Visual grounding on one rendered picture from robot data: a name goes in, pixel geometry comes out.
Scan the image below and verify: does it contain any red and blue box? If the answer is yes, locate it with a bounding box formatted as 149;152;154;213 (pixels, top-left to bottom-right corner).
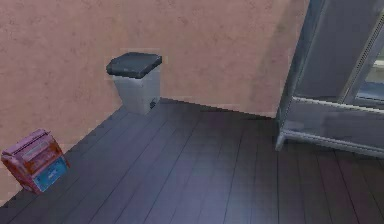
0;128;71;194

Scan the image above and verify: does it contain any white bin with black lid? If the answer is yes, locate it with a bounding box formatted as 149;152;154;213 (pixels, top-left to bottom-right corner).
105;51;163;116

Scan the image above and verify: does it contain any grey glass-door cabinet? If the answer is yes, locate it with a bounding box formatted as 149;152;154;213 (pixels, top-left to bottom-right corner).
275;0;384;159

